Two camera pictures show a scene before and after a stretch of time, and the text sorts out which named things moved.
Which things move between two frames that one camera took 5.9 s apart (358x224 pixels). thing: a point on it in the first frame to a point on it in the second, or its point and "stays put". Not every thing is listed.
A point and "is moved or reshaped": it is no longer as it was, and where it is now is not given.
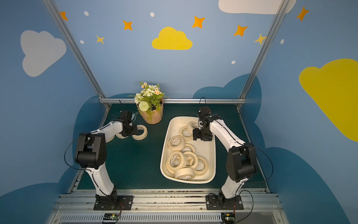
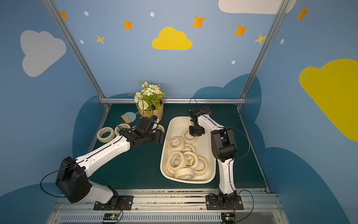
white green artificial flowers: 149,99 stays put
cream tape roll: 176,143 stays put
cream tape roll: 194,124 is moved or reshaped
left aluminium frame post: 56,15 stays put
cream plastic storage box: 184,159 stays put
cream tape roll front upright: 184,173 stays put
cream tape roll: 186,132 is moved or reshaped
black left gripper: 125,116 to 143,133
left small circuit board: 111,216 stays put
